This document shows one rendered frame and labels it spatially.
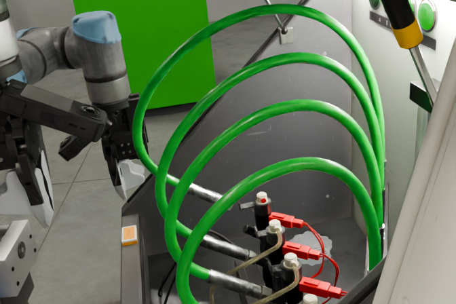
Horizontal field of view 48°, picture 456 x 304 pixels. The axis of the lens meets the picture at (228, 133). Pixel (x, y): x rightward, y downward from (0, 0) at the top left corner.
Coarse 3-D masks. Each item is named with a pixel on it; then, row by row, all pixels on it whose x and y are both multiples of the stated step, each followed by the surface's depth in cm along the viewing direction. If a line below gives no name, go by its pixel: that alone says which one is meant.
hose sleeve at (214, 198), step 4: (192, 184) 79; (192, 188) 79; (196, 188) 79; (200, 188) 79; (204, 188) 80; (188, 192) 79; (192, 192) 79; (196, 192) 79; (200, 192) 79; (204, 192) 79; (208, 192) 80; (212, 192) 80; (196, 196) 79; (200, 196) 79; (204, 196) 79; (208, 196) 80; (212, 196) 80; (216, 196) 80; (220, 196) 81; (208, 200) 80; (212, 200) 80; (216, 200) 80
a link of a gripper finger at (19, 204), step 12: (36, 168) 59; (12, 180) 58; (12, 192) 59; (24, 192) 59; (0, 204) 59; (12, 204) 60; (24, 204) 60; (48, 204) 61; (36, 216) 61; (48, 216) 62
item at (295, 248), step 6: (282, 246) 75; (288, 246) 75; (294, 246) 74; (300, 246) 74; (306, 246) 75; (282, 252) 76; (288, 252) 75; (294, 252) 74; (300, 252) 74; (306, 252) 73; (312, 252) 74; (318, 252) 73; (300, 258) 74; (306, 258) 74; (312, 258) 74; (318, 258) 73
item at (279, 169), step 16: (288, 160) 52; (304, 160) 52; (320, 160) 53; (256, 176) 52; (272, 176) 52; (336, 176) 54; (352, 176) 54; (240, 192) 52; (352, 192) 55; (224, 208) 52; (368, 208) 56; (208, 224) 53; (368, 224) 57; (192, 240) 53; (368, 240) 58; (192, 256) 54; (176, 272) 55; (368, 272) 60; (176, 288) 56
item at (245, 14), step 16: (240, 16) 69; (256, 16) 70; (304, 16) 71; (320, 16) 71; (208, 32) 69; (336, 32) 73; (192, 48) 70; (352, 48) 74; (368, 64) 76; (160, 80) 71; (368, 80) 77; (144, 96) 72; (144, 112) 73; (384, 128) 81; (384, 144) 82; (144, 160) 75; (384, 160) 83
